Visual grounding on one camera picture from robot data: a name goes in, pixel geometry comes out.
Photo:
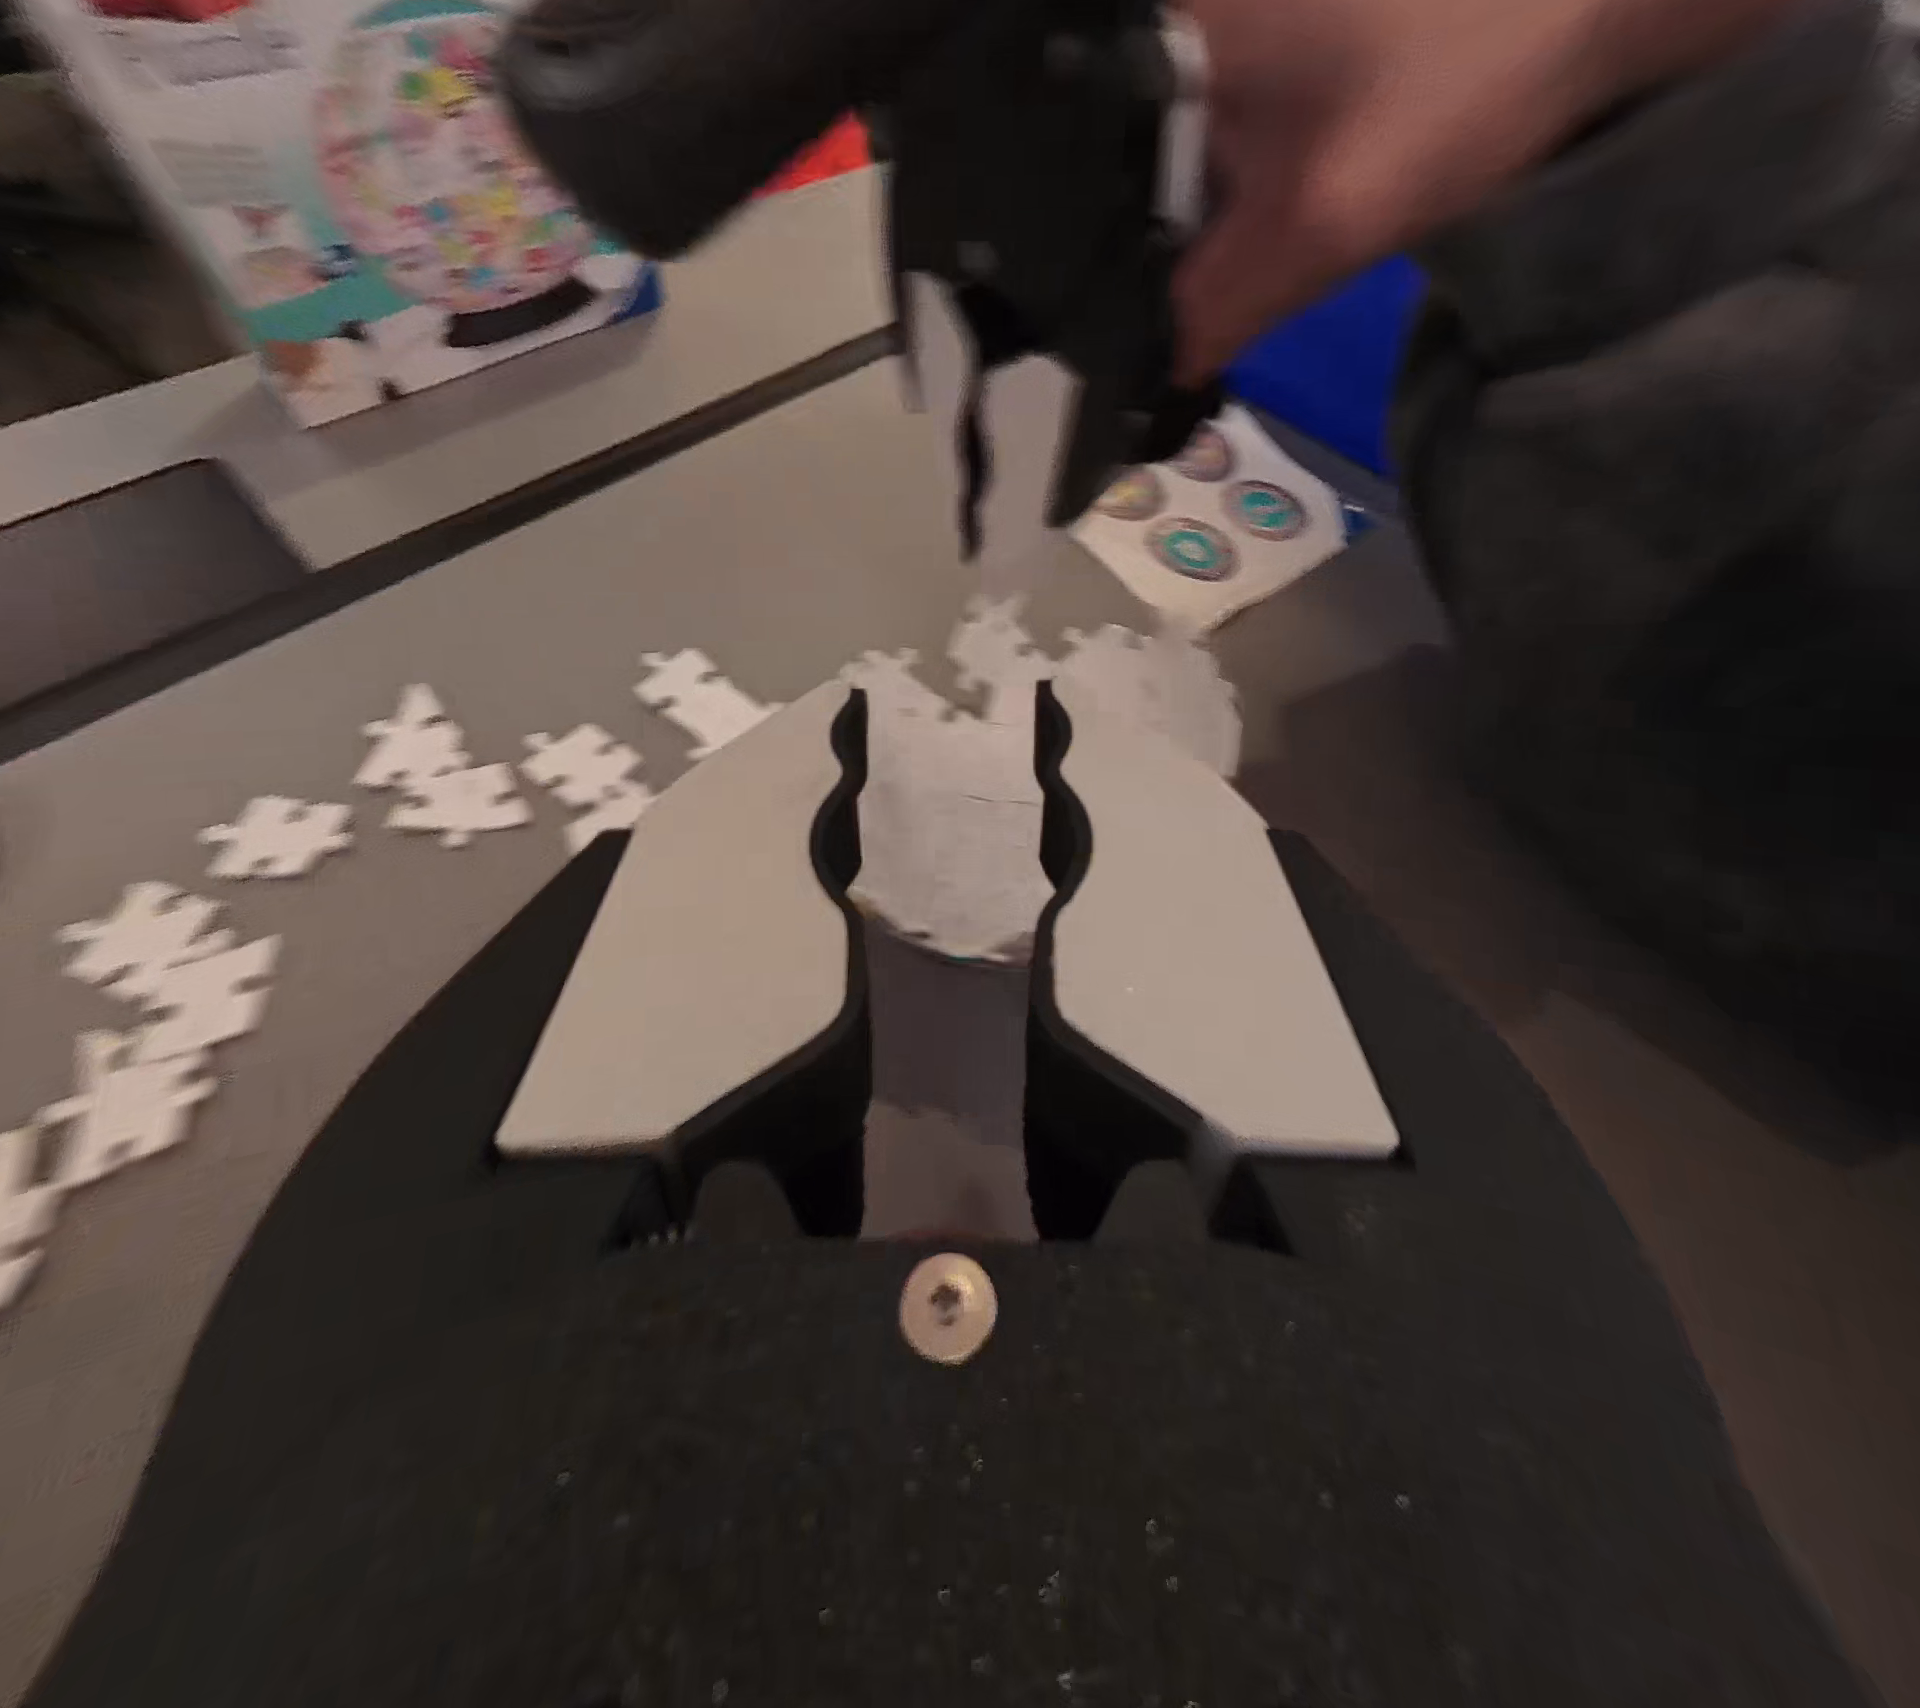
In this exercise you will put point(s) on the partly built white puzzle ball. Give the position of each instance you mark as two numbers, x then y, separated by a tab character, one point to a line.
960	839

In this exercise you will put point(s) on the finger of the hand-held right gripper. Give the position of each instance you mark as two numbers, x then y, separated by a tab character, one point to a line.
932	358
1034	434

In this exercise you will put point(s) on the printed instruction leaflet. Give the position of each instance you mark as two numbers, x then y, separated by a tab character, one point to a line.
1215	524

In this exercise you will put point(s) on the puzzle pieces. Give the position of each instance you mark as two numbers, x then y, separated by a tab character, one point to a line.
435	779

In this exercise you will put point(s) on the colourful puzzle box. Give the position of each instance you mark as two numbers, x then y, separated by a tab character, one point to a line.
299	119

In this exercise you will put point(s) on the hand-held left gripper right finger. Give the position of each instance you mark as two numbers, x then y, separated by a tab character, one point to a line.
1215	989

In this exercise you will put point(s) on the blue cardboard box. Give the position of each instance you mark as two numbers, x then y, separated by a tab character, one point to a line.
1319	374

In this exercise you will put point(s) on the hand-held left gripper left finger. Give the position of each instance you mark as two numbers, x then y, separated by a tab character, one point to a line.
690	973

